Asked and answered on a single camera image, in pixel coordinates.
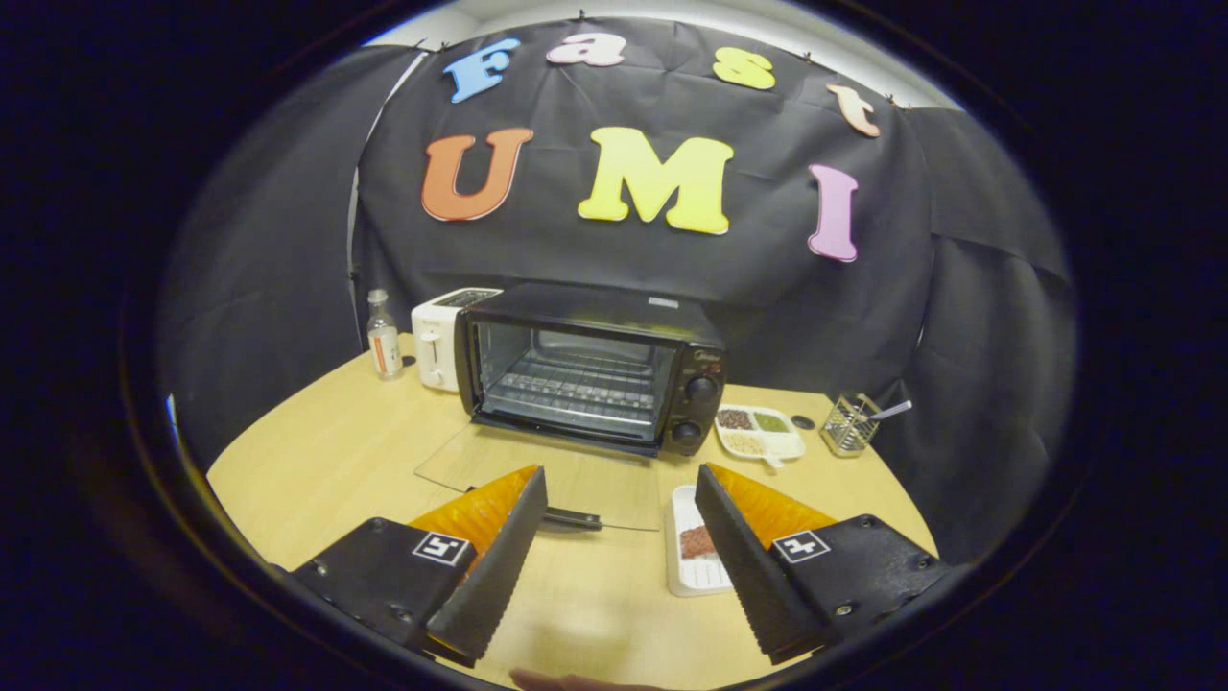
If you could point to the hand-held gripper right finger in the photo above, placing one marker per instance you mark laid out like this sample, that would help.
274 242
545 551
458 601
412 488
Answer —
748 566

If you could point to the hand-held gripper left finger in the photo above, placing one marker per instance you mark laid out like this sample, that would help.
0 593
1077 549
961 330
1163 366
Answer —
499 566

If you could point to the reddish brown meat piece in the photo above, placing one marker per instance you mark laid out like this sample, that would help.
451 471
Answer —
696 542

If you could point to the black toaster oven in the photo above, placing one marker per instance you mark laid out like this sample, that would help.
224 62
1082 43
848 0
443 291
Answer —
595 309

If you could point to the white pop-up toaster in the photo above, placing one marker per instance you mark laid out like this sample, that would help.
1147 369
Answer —
434 345

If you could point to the white ribbed tray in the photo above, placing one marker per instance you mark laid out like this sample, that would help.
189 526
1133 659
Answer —
686 576

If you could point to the white divided dish of beans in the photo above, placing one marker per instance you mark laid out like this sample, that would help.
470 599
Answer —
763 434

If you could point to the metal mesh utensil holder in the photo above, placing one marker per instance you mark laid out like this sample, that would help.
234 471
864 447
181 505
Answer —
846 427

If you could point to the clear glass bottle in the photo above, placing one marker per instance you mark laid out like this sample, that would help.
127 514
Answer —
385 350

